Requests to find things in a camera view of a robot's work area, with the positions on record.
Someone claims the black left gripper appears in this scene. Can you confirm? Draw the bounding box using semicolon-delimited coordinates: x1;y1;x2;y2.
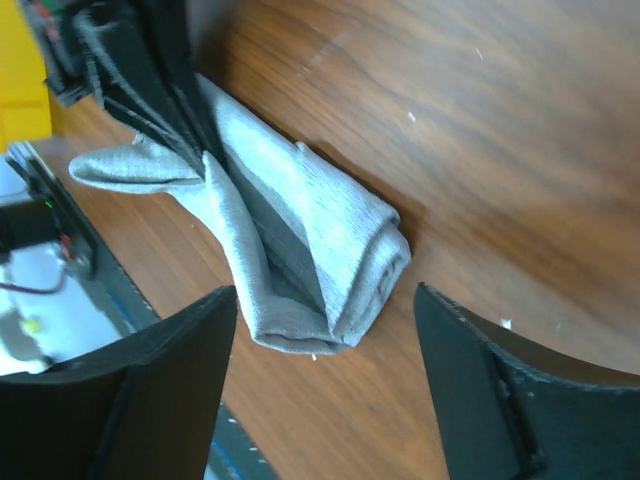
19;0;225;173

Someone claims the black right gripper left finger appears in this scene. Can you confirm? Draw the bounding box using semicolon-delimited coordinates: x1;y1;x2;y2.
1;286;237;479

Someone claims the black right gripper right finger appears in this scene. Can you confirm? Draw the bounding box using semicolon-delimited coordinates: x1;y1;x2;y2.
414;283;639;479

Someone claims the grey cloth napkin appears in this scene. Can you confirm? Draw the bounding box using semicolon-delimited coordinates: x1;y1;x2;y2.
69;79;411;355

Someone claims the yellow plastic tray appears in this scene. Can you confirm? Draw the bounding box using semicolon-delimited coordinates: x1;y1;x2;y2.
1;1;52;153

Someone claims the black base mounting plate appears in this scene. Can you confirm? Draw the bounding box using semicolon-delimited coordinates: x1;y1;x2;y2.
1;145;274;479

